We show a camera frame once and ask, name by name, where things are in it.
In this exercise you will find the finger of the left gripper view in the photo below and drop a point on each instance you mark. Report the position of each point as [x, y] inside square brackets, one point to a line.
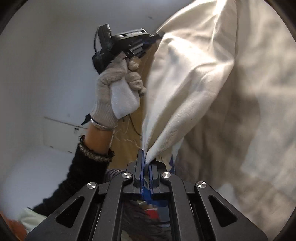
[154, 38]

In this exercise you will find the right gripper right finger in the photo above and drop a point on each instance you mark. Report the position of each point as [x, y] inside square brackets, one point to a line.
[154, 177]

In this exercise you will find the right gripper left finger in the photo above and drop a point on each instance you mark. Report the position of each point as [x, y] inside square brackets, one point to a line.
[139, 170]

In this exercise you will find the cream white garment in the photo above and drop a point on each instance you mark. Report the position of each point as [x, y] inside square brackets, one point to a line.
[221, 103]

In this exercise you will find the left forearm black sleeve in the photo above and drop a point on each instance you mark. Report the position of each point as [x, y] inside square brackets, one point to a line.
[91, 160]

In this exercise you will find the left hand in knit glove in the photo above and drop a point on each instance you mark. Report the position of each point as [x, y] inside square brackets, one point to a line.
[118, 92]

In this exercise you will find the white wall cabinet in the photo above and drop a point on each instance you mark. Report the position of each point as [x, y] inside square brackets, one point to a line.
[61, 136]

